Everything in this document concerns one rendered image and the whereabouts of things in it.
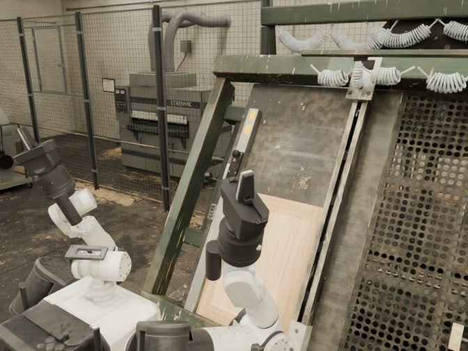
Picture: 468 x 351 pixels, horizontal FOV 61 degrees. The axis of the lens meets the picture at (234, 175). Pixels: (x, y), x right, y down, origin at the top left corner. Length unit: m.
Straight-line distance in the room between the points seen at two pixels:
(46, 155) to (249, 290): 0.66
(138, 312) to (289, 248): 0.83
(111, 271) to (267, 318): 0.37
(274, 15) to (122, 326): 1.90
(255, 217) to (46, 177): 0.67
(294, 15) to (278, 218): 1.17
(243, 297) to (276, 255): 0.80
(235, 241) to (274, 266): 0.91
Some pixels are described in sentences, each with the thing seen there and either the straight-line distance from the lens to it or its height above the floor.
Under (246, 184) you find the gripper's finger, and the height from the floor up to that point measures 1.74.
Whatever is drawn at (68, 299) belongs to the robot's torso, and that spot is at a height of 1.41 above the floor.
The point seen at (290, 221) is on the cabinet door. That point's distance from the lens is 1.65.
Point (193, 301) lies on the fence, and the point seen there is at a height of 0.94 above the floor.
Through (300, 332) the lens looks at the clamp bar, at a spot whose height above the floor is 1.00.
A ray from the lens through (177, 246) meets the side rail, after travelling 1.96.
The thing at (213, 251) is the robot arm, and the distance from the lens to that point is 0.80.
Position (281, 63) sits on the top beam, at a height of 1.90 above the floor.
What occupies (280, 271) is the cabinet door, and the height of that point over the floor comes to 1.12.
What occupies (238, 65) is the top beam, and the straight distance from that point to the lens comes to 1.98.
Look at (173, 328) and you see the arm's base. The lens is 0.84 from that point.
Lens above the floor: 1.95
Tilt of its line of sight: 17 degrees down
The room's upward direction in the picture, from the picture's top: straight up
